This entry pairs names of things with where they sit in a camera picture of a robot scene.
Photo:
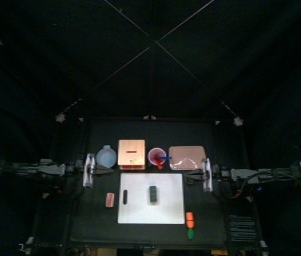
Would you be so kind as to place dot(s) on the pink rectangular toy piece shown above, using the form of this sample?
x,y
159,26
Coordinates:
x,y
108,200

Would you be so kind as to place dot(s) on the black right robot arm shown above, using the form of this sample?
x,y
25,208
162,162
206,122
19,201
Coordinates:
x,y
263,174

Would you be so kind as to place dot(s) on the dark green toy sushi roll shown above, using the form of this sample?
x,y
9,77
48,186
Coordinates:
x,y
152,194

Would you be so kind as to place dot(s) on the red plastic utensil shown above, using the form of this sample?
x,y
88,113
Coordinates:
x,y
158,164

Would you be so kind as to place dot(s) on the red plastic cup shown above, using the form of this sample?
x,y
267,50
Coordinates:
x,y
152,154

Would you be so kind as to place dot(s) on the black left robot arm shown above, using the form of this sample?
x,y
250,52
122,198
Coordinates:
x,y
27,168

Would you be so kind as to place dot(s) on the blue plastic utensil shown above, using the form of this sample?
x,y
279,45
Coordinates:
x,y
166,158

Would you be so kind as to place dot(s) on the wooden box with slot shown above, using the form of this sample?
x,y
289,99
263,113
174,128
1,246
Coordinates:
x,y
131,153

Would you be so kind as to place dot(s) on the orange toy carrot green top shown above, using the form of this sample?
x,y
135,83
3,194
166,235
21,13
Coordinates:
x,y
188,220

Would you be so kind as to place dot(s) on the pink plastic tray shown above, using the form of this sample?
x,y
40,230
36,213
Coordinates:
x,y
186,156

